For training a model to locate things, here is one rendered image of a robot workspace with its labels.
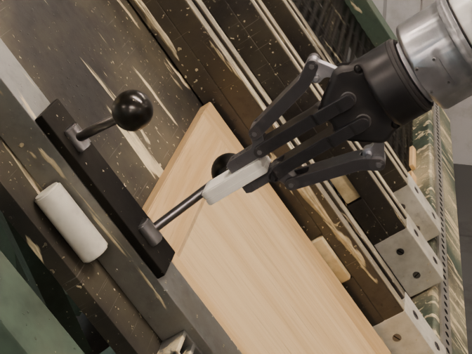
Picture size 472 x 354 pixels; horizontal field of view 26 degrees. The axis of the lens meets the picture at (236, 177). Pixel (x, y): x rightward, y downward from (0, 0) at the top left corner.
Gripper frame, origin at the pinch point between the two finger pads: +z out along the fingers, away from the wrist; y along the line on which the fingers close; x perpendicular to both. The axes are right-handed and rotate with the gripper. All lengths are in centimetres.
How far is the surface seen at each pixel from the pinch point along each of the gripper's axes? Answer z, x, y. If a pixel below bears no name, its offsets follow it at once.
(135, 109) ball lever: 0.9, -7.8, -12.2
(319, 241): 13, 46, 27
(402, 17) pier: 29, 347, 69
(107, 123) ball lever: 5.3, -4.9, -12.0
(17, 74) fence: 11.9, -0.5, -20.2
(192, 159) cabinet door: 14.0, 27.1, 2.2
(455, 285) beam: 11, 89, 65
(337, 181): 14, 76, 30
